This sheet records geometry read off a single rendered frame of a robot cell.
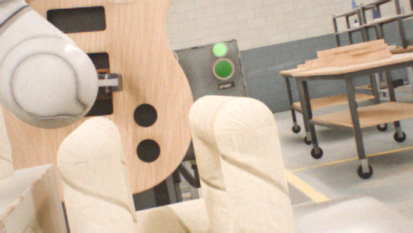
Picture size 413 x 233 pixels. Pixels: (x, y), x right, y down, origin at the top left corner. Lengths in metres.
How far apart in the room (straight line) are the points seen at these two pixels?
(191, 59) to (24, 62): 0.61
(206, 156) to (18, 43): 0.40
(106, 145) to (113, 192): 0.02
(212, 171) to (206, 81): 0.88
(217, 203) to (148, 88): 0.72
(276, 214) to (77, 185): 0.10
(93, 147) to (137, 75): 0.89
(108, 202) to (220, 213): 0.19
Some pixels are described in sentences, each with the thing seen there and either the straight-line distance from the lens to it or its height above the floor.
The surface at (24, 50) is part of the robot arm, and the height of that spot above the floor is 1.13.
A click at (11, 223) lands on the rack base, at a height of 1.02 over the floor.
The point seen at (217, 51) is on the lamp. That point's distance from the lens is 1.44.
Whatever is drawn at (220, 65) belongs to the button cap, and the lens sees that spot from 1.44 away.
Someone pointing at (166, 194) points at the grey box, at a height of 0.84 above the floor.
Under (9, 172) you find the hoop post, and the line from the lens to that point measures 0.58.
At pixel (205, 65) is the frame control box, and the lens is 1.45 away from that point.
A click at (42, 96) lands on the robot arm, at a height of 1.08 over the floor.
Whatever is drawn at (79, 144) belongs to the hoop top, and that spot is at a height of 1.05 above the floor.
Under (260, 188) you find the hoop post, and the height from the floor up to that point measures 1.01.
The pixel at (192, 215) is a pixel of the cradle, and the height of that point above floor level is 0.97.
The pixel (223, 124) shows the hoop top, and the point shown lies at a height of 1.04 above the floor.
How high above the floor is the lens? 1.07
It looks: 3 degrees down
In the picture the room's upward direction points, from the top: 11 degrees counter-clockwise
